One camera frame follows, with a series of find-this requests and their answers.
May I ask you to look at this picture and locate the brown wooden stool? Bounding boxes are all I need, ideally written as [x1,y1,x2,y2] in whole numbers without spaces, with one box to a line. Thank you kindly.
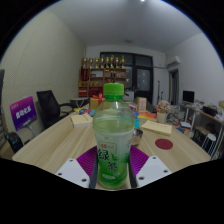
[193,125,209,144]

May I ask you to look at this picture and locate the black bag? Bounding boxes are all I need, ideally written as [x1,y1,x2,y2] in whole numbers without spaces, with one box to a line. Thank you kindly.
[4,131,25,154]

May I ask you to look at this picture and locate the white wall air conditioner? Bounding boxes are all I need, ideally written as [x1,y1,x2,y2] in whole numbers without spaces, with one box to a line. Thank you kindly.
[166,55,181,68]

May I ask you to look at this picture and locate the black computer monitor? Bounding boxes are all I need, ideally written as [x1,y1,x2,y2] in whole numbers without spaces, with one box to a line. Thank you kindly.
[182,90,196,104]

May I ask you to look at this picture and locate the cluttered wooden side desk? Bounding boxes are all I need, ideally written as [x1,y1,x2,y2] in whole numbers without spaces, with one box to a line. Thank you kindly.
[179,99,224,161]

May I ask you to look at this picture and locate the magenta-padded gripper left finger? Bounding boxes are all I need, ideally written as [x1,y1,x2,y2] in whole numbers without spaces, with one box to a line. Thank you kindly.
[55,145,100,190]

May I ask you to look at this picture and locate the purple sign board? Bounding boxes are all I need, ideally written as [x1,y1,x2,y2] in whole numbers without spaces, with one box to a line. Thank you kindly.
[9,96,38,132]

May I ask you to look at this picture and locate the wooden shelf unit with trophies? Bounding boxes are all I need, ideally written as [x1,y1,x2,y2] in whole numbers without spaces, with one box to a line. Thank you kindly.
[78,54,128,98]

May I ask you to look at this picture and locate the black office chair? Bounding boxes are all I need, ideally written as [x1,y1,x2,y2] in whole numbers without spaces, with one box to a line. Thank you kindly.
[35,89,74,130]

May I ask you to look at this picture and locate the white round stool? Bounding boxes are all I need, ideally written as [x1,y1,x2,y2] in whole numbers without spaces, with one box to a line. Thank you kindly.
[201,133,218,156]

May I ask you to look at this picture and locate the orange yellow book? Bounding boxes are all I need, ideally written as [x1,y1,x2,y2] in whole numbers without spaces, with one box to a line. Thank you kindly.
[137,111,158,121]

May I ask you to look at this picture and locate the black framed glass door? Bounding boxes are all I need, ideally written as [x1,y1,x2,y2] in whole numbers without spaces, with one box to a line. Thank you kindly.
[99,51,155,101]

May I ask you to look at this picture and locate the flat round red coaster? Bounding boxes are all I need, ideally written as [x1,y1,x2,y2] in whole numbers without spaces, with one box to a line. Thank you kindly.
[154,138,174,151]

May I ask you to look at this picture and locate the black case with orange trim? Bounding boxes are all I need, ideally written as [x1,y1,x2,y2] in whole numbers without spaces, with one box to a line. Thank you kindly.
[0,68,6,111]

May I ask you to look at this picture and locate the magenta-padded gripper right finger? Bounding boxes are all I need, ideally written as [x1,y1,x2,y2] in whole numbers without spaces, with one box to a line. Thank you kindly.
[128,144,173,190]

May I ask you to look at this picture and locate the beige notebook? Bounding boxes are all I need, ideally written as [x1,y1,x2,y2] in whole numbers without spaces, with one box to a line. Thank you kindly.
[70,113,94,129]

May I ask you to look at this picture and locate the blue red patterned book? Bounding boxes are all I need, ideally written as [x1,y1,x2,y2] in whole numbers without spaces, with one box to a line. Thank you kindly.
[78,108,93,116]

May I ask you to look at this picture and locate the stack of books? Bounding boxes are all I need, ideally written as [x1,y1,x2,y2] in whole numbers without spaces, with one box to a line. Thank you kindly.
[168,103,183,118]

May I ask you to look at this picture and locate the small white round table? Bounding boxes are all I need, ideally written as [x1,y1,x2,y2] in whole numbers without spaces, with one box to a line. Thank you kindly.
[69,97,90,108]

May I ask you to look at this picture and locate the pink flowers in white pot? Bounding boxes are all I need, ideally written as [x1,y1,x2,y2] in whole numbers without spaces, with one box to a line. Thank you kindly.
[155,100,172,125]

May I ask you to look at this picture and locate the small orange standing box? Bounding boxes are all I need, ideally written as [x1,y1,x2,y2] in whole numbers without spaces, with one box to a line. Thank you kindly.
[135,96,148,113]

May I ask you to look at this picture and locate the green tea drink bottle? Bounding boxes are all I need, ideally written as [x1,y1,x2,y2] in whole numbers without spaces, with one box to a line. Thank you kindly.
[92,82,136,190]

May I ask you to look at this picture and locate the yellow gift box red ribbon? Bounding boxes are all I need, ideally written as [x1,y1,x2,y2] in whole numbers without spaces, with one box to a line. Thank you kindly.
[89,92,106,111]

